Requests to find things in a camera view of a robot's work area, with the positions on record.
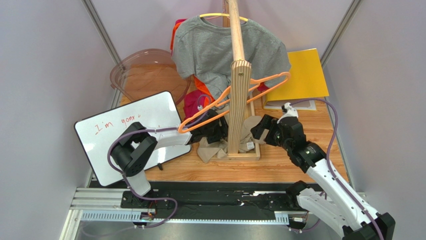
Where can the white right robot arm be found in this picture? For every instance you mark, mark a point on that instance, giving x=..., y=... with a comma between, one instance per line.
x=348, y=214

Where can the grey t shirt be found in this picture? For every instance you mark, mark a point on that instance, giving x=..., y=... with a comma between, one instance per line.
x=204, y=50

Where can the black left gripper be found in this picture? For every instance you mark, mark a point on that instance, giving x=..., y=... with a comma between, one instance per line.
x=222, y=131

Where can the beige t shirt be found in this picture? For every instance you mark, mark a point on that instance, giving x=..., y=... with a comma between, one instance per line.
x=206, y=151

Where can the wooden clothes rack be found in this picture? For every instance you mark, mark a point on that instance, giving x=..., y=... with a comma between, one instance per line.
x=239, y=89

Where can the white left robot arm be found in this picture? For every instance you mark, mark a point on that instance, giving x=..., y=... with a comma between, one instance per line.
x=130, y=153

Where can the clear pink plastic bowl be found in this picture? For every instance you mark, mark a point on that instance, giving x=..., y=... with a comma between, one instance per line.
x=148, y=72

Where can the orange cloth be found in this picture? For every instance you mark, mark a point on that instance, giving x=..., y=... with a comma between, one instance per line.
x=198, y=83

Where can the white board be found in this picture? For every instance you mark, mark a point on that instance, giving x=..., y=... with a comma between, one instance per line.
x=98, y=132

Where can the black marker cap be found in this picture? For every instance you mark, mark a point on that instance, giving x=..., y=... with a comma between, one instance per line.
x=160, y=166

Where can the yellow plastic hanger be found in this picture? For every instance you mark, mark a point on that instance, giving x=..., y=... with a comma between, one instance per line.
x=224, y=15

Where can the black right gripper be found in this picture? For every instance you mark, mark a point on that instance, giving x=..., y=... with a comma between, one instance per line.
x=267, y=131

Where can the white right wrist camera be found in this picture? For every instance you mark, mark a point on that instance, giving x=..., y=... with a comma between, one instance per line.
x=288, y=111

